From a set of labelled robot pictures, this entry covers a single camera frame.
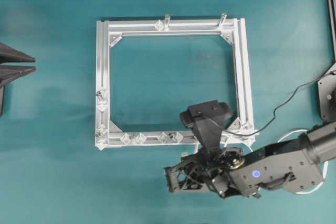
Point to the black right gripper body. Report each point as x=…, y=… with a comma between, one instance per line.
x=203, y=173

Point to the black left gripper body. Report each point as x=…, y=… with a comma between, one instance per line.
x=2, y=93

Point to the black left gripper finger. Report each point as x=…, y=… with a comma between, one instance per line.
x=9, y=54
x=11, y=73

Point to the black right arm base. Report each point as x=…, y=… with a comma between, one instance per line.
x=326, y=91

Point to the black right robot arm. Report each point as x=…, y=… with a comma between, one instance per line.
x=292, y=165

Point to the clear upright pin left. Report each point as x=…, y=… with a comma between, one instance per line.
x=167, y=21

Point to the clear upright pin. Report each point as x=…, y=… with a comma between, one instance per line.
x=222, y=20
x=167, y=21

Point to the clear upright pin right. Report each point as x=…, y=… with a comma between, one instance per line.
x=222, y=20

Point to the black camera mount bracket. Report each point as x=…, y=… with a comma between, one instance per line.
x=208, y=134

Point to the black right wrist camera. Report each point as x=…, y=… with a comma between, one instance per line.
x=217, y=111

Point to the aluminium extrusion frame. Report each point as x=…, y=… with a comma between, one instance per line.
x=110, y=32

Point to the black extrusion rail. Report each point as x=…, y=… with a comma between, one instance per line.
x=331, y=8

